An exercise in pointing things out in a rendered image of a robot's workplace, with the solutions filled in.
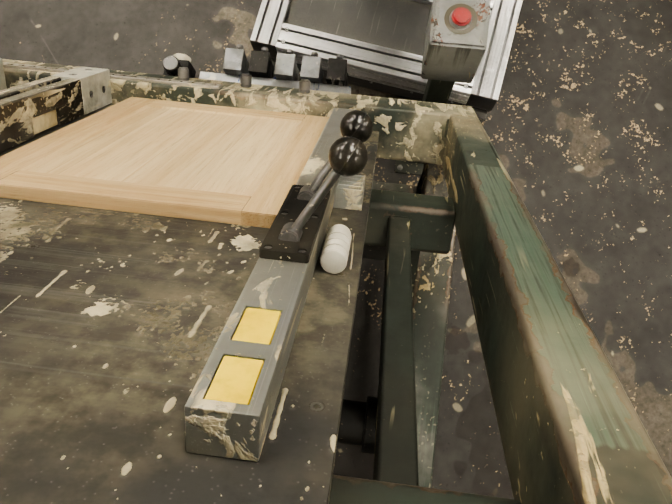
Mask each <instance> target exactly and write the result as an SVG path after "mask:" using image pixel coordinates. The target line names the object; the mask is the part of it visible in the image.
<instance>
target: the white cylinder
mask: <svg viewBox="0 0 672 504"><path fill-rule="evenodd" d="M351 239H352V236H351V232H350V230H349V228H348V227H346V226H345V225H342V224H337V225H334V226H332V227H331V228H330V230H329V231H328V233H327V236H326V240H325V243H324V247H323V250H322V254H321V257H320V264H321V267H322V268H323V269H324V270H325V271H326V272H328V273H332V274H337V273H340V272H342V271H343V270H344V269H345V268H346V266H347V260H348V255H349V250H350V244H351Z"/></svg>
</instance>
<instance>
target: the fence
mask: <svg viewBox="0 0 672 504"><path fill-rule="evenodd" d="M350 111H354V110H352V109H343V108H334V109H333V111H332V113H331V115H330V117H329V119H328V121H327V123H326V125H325V127H324V129H323V131H322V133H321V135H320V137H319V139H318V141H317V143H316V145H315V147H314V149H313V151H312V153H311V155H310V157H309V159H308V161H307V163H306V165H305V167H304V169H303V171H302V173H301V175H300V177H299V179H298V181H297V183H296V185H304V186H305V185H311V183H312V182H313V180H314V179H315V178H316V176H317V175H318V173H319V172H320V171H321V169H322V168H323V166H324V165H325V164H326V162H327V161H328V159H329V158H328V155H329V150H330V147H331V146H332V144H333V143H334V142H335V141H336V140H337V139H339V138H341V137H343V136H342V134H341V131H340V123H341V120H342V118H343V117H344V116H345V115H346V114H347V113H348V112H350ZM336 184H337V181H336V182H335V184H334V185H333V187H332V188H331V189H330V190H331V191H330V197H329V200H328V204H327V207H326V210H325V213H324V216H323V219H322V222H321V225H320V229H319V232H318V235H317V238H316V241H315V244H314V247H313V250H312V253H311V257H310V260H309V262H308V263H298V262H289V261H281V260H272V259H264V258H260V257H259V259H258V261H257V263H256V265H255V267H254V269H253V271H252V273H251V275H250V277H249V279H248V281H247V283H246V285H245V287H244V289H243V291H242V293H241V295H240V297H239V299H238V301H237V303H236V305H235V307H234V309H233V311H232V313H231V315H230V317H229V319H228V321H227V323H226V325H225V327H224V329H223V331H222V333H221V335H220V337H219V339H218V341H217V343H216V345H215V347H214V349H213V351H212V353H211V355H210V357H209V359H208V361H207V363H206V365H205V367H204V369H203V371H202V373H201V375H200V377H199V379H198V381H197V383H196V385H195V387H194V389H193V391H192V393H191V395H190V397H189V399H188V401H187V402H186V404H185V406H184V407H185V433H186V451H187V452H190V453H197V454H204V455H212V456H219V457H226V458H234V459H241V460H248V461H256V462H257V461H259V458H260V455H261V451H262V448H263V445H264V441H265V438H266V434H267V431H268V427H269V424H270V421H271V417H272V414H273V410H274V407H275V404H276V400H277V397H278V393H279V390H280V386H281V383H282V380H283V376H284V373H285V369H286V366H287V362H288V359H289V356H290V352H291V349H292V345H293V342H294V339H295V335H296V332H297V328H298V325H299V321H300V318H301V315H302V311H303V308H304V304H305V301H306V298H307V294H308V291H309V287H310V284H311V280H312V277H313V274H314V270H315V267H316V263H317V260H318V257H319V253H320V250H321V246H322V243H323V239H324V236H325V233H326V229H327V226H328V222H329V219H330V216H331V212H332V209H333V203H334V195H335V187H336ZM246 308H256V309H264V310H273V311H280V312H281V316H280V319H279V322H278V324H277V327H276V330H275V333H274V336H273V339H272V341H271V344H270V345H269V344H261V343H253V342H245V341H237V340H232V338H233V336H234V334H235V332H236V329H237V327H238V325H239V323H240V321H241V319H242V316H243V314H244V312H245V310H246ZM224 356H231V357H239V358H247V359H255V360H262V361H263V362H264V364H263V367H262V370H261V373H260V375H259V378H258V381H257V384H256V387H255V390H254V392H253V395H252V398H251V401H250V404H249V405H246V404H238V403H231V402H223V401H216V400H208V399H204V398H205V396H206V394H207V392H208V390H209V388H210V386H211V383H212V381H213V379H214V377H215V375H216V373H217V370H218V368H219V366H220V364H221V362H222V360H223V357H224Z"/></svg>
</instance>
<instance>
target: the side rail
mask: <svg viewBox="0 0 672 504"><path fill-rule="evenodd" d="M442 167H443V171H444V176H445V181H446V185H447V190H448V195H449V197H450V198H452V199H453V202H454V206H455V210H456V217H455V227H456V232H457V237H458V241H459V246H460V250H461V255H462V260H463V264H464V269H465V274H466V278H467V283H468V288H469V292H470V297H471V302H472V306H473V311H474V316H475V320H476V325H477V329H478V334H479V339H480V343H481V348H482V353H483V357H484V362H485V367H486V371H487V376H488V381H489V385H490V390H491V395H492V399H493V404H494V408H495V413H496V418H497V422H498V427H499V432H500V436H501V441H502V446H503V450H504V455H505V460H506V464H507V469H508V474H509V478H510V483H511V487H512V492H513V497H514V499H515V500H519V501H520V502H521V503H522V504H672V478H671V476H670V474H669V472H668V470H667V468H666V467H665V465H664V463H663V461H662V459H661V457H660V455H659V453H658V452H657V450H656V448H655V446H654V444H653V442H652V440H651V439H650V437H649V435H648V433H647V431H646V429H645V427H644V426H643V424H642V422H641V420H640V418H639V416H638V414H637V413H636V411H635V409H634V407H633V405H632V403H631V401H630V400H629V398H628V396H627V394H626V392H625V390H624V388H623V386H622V385H621V383H620V381H619V379H618V377H617V375H616V373H615V372H614V370H613V368H612V366H611V364H610V362H609V360H608V359H607V357H606V355H605V353H604V351H603V349H602V347H601V346H600V344H599V342H598V340H597V338H596V336H595V334H594V332H593V331H592V329H591V327H590V325H589V323H588V321H587V319H586V318H585V316H584V314H583V312H582V310H581V308H580V306H579V305H578V303H577V301H576V299H575V297H574V295H573V293H572V292H571V290H570V288H569V286H568V284H567V282H566V280H565V279H564V277H563V275H562V273H561V271H560V269H559V267H558V265H557V264H556V262H555V260H554V258H553V256H552V254H551V252H550V251H549V249H548V247H547V245H546V243H545V241H544V239H543V238H542V236H541V234H540V232H539V230H538V228H537V226H536V225H535V223H534V221H533V219H532V217H531V215H530V213H529V211H528V210H527V208H526V206H525V204H524V202H523V200H522V198H521V197H520V195H519V193H518V191H517V189H516V187H515V185H514V184H513V182H512V180H511V178H510V176H509V174H508V172H507V171H506V169H505V167H504V165H503V163H502V161H501V159H500V158H499V156H498V154H497V152H496V150H495V148H494V146H493V144H492V143H491V141H490V139H489V137H488V135H487V133H486V131H485V130H484V128H483V126H482V124H481V122H480V120H479V119H478V118H476V117H466V116H456V115H451V116H450V118H449V125H448V131H447V137H446V143H445V149H444V155H443V161H442Z"/></svg>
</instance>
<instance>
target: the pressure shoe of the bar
mask: <svg viewBox="0 0 672 504"><path fill-rule="evenodd" d="M32 122H33V129H34V135H35V134H37V133H40V132H42V131H44V130H46V129H49V128H51V127H53V126H56V125H57V124H58V122H57V114H56V109H55V110H52V111H50V112H47V113H45V114H42V115H40V116H37V117H34V118H32Z"/></svg>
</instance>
